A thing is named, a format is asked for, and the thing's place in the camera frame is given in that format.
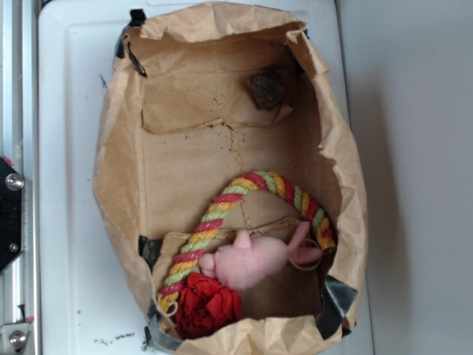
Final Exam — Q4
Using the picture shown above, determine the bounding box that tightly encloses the brown paper bag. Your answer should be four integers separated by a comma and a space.
93, 2, 368, 354

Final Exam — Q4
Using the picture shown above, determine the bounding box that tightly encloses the black mounting plate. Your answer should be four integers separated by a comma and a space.
0, 158, 24, 274

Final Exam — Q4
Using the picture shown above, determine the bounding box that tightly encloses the pink felt mouse toy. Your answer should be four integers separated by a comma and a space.
198, 222, 322, 291

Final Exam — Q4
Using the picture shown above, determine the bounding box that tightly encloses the red crumpled paper flower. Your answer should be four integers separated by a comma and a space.
175, 273, 242, 339

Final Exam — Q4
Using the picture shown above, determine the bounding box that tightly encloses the black tape strip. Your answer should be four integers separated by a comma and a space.
316, 275, 358, 340

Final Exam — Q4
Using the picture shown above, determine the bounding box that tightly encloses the aluminium frame rail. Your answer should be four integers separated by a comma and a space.
1, 1, 43, 354

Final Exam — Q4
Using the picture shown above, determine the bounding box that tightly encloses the red yellow green rope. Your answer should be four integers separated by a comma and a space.
158, 170, 338, 314

